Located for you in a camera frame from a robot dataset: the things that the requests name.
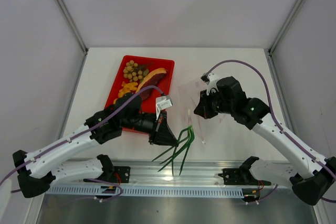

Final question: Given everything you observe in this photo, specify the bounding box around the left aluminium frame post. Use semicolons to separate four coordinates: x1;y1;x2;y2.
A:
54;0;88;54

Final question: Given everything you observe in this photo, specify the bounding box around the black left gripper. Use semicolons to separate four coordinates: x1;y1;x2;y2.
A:
121;109;179;147

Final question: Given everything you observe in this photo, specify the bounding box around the tan longan fruit bunch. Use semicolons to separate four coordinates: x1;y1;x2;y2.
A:
123;60;152;82

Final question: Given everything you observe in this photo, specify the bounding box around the aluminium rail profile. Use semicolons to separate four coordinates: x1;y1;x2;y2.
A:
35;159;320;185

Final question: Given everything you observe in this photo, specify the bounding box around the slotted grey cable duct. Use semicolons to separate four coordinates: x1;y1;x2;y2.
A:
47;184;244;199

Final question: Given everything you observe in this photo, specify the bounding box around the clear zip top bag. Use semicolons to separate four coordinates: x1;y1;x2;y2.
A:
177;79;225;145

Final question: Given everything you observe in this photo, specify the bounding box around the orange ginger root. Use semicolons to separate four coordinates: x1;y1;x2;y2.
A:
113;82;138;104

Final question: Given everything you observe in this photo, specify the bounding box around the right aluminium frame post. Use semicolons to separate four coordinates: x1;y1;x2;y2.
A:
267;0;322;54

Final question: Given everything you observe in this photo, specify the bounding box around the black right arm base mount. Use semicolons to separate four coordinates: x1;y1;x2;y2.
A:
217;156;260;186

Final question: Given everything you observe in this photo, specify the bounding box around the aluminium frame post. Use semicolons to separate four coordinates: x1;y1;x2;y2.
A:
54;0;88;54
267;0;322;54

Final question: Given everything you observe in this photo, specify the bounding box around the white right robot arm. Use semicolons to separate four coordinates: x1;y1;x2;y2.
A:
194;73;335;206

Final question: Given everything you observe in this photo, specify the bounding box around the sliced cured ham piece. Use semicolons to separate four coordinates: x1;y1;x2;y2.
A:
136;68;167;101

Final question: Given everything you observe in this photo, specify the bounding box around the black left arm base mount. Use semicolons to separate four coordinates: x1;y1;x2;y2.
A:
97;166;131;184

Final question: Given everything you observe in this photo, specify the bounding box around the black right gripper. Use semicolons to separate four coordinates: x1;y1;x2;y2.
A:
194;88;234;120

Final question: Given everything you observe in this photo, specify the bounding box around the green scallion stalk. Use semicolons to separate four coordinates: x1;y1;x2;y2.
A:
152;109;195;177

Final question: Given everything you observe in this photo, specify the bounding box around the red plastic tray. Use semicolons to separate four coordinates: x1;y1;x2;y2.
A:
104;55;175;132

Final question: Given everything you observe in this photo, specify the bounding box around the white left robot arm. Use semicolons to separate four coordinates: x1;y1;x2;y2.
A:
13;93;178;198

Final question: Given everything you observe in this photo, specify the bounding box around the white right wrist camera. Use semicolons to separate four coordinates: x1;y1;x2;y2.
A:
201;72;221;96

